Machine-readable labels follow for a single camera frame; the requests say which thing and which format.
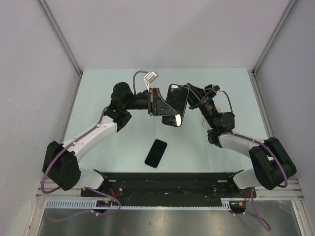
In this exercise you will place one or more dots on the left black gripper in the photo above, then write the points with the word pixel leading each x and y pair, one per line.
pixel 157 105

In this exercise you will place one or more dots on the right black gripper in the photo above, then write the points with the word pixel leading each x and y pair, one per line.
pixel 195 95

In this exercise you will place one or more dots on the black phone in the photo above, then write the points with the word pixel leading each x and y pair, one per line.
pixel 156 153

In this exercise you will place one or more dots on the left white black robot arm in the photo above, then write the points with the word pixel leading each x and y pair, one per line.
pixel 61 163

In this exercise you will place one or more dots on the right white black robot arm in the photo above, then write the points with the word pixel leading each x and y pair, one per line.
pixel 271 165

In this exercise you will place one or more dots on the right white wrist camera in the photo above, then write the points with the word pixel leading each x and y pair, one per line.
pixel 208 117

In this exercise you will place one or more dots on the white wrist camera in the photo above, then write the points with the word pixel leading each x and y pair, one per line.
pixel 150 77
pixel 208 117

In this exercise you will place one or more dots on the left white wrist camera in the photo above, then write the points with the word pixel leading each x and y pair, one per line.
pixel 150 77

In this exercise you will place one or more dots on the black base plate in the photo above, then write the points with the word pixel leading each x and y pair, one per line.
pixel 169 187

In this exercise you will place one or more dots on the white slotted cable duct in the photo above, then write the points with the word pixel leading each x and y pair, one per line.
pixel 218 204

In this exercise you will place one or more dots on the aluminium frame rail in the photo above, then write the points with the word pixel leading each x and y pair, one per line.
pixel 293 192

